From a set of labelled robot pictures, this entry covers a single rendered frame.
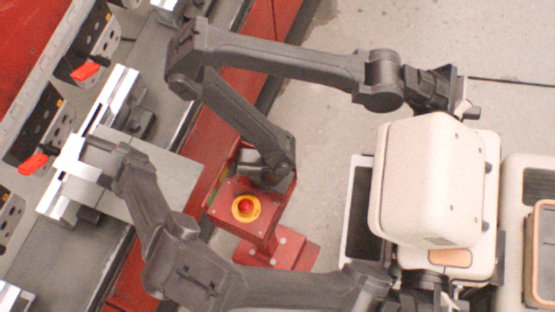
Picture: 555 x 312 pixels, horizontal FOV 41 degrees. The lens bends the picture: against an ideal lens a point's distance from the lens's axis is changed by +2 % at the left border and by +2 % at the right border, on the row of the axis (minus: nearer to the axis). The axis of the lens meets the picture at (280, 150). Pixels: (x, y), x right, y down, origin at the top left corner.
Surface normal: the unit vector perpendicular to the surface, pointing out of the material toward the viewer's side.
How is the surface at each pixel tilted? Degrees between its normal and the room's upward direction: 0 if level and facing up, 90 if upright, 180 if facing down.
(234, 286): 62
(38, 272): 0
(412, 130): 42
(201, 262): 26
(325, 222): 0
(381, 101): 80
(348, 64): 22
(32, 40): 90
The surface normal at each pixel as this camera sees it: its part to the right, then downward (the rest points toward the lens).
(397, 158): -0.70, -0.33
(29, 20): 0.92, 0.36
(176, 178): -0.04, -0.33
